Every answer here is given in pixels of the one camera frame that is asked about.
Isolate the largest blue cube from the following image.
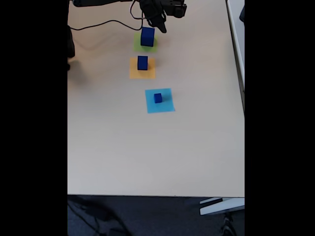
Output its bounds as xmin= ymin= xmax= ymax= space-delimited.
xmin=140 ymin=27 xmax=156 ymax=47

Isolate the large blue cube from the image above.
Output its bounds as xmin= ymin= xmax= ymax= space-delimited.
xmin=137 ymin=55 xmax=149 ymax=71

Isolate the green paper square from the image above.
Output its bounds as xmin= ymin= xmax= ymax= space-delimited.
xmin=133 ymin=33 xmax=158 ymax=53

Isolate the orange paper square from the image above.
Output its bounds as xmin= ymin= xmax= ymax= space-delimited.
xmin=129 ymin=57 xmax=157 ymax=80

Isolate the light blue paper square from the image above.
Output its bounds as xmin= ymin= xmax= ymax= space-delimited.
xmin=145 ymin=88 xmax=176 ymax=114

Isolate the white side desk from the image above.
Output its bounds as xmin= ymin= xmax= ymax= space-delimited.
xmin=225 ymin=0 xmax=245 ymax=114

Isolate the white table foot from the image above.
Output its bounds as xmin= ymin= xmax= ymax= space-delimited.
xmin=199 ymin=197 xmax=245 ymax=216

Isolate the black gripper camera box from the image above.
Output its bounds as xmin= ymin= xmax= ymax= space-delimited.
xmin=164 ymin=0 xmax=188 ymax=18

